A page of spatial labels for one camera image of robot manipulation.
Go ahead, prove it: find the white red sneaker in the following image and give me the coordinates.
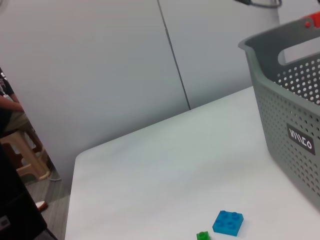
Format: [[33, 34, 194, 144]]
[[34, 200, 49, 211]]

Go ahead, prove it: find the grey perforated storage bin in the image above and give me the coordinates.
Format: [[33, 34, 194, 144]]
[[237, 21, 320, 211]]

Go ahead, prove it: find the orange-red background bar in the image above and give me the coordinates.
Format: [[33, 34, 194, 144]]
[[301, 11, 320, 28]]

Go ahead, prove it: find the seated person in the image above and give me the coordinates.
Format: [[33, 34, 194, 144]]
[[0, 66, 29, 137]]

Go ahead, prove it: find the white floor cable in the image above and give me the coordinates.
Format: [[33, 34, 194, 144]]
[[48, 159, 63, 182]]

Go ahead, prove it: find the left arm connector cable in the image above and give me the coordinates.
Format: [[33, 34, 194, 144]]
[[233, 0, 283, 9]]

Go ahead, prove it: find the beige plastic stool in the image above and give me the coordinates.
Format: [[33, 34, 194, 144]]
[[0, 129, 51, 181]]

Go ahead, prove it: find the black computer monitor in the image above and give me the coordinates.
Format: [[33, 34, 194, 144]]
[[0, 144, 48, 240]]

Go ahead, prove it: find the blue square brick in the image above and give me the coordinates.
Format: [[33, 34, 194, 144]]
[[211, 210, 245, 237]]

